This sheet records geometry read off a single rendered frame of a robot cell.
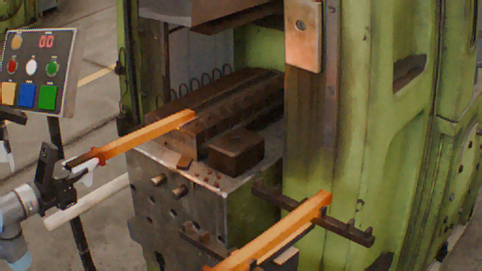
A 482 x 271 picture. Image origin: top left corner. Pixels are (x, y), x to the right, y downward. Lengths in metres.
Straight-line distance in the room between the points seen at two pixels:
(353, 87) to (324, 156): 0.21
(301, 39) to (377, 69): 0.19
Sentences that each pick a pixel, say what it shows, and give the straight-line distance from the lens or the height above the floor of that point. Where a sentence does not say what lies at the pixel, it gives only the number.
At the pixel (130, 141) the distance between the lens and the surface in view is 1.35.
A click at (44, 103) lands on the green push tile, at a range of 1.71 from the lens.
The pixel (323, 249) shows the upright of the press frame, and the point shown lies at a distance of 1.53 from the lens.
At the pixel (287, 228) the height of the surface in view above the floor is 1.01.
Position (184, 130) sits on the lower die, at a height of 0.99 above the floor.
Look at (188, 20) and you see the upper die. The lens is 1.30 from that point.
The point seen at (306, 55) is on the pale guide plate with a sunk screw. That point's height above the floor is 1.22.
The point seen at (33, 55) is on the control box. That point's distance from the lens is 1.78.
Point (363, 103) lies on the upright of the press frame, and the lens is 1.25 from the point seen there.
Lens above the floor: 1.69
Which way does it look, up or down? 30 degrees down
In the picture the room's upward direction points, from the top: 1 degrees counter-clockwise
